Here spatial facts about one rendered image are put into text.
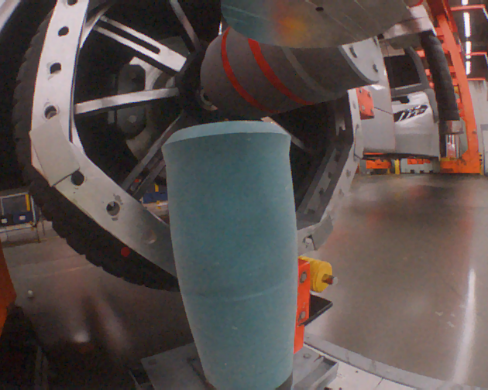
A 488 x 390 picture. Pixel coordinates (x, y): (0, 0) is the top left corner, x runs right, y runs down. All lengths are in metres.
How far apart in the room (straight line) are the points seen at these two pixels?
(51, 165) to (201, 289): 0.16
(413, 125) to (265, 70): 2.54
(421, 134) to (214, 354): 2.71
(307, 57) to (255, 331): 0.22
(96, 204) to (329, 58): 0.24
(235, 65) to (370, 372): 0.85
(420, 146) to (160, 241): 2.68
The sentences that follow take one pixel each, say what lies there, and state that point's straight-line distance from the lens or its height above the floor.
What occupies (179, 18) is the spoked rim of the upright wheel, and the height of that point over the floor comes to 0.98.
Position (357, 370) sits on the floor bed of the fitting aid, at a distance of 0.86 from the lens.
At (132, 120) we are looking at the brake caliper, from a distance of 0.41.
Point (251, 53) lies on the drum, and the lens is 0.25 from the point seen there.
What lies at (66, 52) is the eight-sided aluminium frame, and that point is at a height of 0.85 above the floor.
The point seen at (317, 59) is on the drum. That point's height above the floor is 0.80.
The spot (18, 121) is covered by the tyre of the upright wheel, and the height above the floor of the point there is 0.80.
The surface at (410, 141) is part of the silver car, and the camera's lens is 2.73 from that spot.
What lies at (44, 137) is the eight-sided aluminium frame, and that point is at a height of 0.76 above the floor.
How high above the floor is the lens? 0.71
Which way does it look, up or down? 6 degrees down
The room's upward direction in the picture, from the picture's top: 5 degrees counter-clockwise
